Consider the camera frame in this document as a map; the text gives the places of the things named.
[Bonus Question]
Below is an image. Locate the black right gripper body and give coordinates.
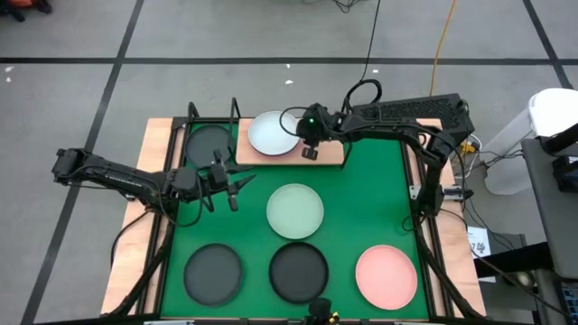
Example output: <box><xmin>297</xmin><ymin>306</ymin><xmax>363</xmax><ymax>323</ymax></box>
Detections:
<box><xmin>295</xmin><ymin>102</ymin><xmax>339</xmax><ymax>148</ymax></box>

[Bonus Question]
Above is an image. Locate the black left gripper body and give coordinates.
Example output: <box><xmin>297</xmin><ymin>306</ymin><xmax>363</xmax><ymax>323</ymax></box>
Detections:
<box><xmin>200</xmin><ymin>150</ymin><xmax>233</xmax><ymax>213</ymax></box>

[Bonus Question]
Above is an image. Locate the dark grey round plate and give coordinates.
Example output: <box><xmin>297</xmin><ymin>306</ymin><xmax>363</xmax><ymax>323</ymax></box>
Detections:
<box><xmin>184</xmin><ymin>124</ymin><xmax>235</xmax><ymax>170</ymax></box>
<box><xmin>182</xmin><ymin>243</ymin><xmax>245</xmax><ymax>308</ymax></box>

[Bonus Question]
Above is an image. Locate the white round plate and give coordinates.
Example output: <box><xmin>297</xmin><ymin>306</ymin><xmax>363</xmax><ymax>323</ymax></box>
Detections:
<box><xmin>247</xmin><ymin>110</ymin><xmax>303</xmax><ymax>157</ymax></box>

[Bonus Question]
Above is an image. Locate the mint green round plate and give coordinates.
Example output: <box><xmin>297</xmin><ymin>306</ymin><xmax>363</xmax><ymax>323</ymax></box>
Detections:
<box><xmin>266</xmin><ymin>182</ymin><xmax>325</xmax><ymax>241</ymax></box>

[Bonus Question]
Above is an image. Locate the black round plate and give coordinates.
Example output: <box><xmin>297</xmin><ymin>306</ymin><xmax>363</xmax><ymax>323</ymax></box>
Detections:
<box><xmin>268</xmin><ymin>241</ymin><xmax>330</xmax><ymax>305</ymax></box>

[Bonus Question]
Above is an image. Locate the pink round plate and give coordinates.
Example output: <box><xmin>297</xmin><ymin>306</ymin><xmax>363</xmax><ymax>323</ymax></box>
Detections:
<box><xmin>355</xmin><ymin>244</ymin><xmax>419</xmax><ymax>311</ymax></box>

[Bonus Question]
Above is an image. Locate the wooden shelf board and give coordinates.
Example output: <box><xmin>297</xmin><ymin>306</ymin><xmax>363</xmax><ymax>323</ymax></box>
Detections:
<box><xmin>235</xmin><ymin>117</ymin><xmax>347</xmax><ymax>167</ymax></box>

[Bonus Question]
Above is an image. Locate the green table mat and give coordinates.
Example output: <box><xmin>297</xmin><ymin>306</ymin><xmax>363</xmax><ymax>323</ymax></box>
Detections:
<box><xmin>160</xmin><ymin>122</ymin><xmax>431</xmax><ymax>320</ymax></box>

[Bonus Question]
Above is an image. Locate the black perforated computer case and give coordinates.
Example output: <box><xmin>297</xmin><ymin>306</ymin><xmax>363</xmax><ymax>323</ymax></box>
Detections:
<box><xmin>351</xmin><ymin>92</ymin><xmax>477</xmax><ymax>146</ymax></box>

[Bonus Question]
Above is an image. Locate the white paper label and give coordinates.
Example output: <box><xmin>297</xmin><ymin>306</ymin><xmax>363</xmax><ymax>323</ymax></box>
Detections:
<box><xmin>466</xmin><ymin>226</ymin><xmax>493</xmax><ymax>259</ymax></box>

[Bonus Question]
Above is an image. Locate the black floor stand bar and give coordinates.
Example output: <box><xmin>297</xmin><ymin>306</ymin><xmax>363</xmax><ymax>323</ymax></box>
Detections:
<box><xmin>473</xmin><ymin>241</ymin><xmax>555</xmax><ymax>279</ymax></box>

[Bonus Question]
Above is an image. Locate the black device on desk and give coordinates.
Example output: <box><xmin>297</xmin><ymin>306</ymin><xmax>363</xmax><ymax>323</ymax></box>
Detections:
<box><xmin>551</xmin><ymin>154</ymin><xmax>578</xmax><ymax>194</ymax></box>

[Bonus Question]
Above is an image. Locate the grey desk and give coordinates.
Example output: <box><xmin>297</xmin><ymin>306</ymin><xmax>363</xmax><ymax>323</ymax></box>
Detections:
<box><xmin>520</xmin><ymin>135</ymin><xmax>578</xmax><ymax>280</ymax></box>

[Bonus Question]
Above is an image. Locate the orange and black object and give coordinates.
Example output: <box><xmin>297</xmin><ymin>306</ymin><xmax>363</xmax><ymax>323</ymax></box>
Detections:
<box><xmin>0</xmin><ymin>0</ymin><xmax>53</xmax><ymax>23</ymax></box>

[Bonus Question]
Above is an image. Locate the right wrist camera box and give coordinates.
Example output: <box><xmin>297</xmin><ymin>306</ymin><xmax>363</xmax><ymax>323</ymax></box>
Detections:
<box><xmin>301</xmin><ymin>143</ymin><xmax>321</xmax><ymax>163</ymax></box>

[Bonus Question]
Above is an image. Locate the long black cable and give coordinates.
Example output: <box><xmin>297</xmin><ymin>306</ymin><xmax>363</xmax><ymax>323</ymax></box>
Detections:
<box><xmin>343</xmin><ymin>0</ymin><xmax>384</xmax><ymax>115</ymax></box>

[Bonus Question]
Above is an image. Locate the silver metal bracket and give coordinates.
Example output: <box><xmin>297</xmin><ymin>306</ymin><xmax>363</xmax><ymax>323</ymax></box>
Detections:
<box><xmin>408</xmin><ymin>183</ymin><xmax>474</xmax><ymax>202</ymax></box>

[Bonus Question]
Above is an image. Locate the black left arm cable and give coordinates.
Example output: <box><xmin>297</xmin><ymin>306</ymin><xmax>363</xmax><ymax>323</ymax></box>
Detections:
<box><xmin>109</xmin><ymin>208</ymin><xmax>157</xmax><ymax>269</ymax></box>

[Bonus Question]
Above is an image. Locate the yellow cable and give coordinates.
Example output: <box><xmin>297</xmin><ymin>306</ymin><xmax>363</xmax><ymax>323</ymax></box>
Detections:
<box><xmin>428</xmin><ymin>0</ymin><xmax>461</xmax><ymax>98</ymax></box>

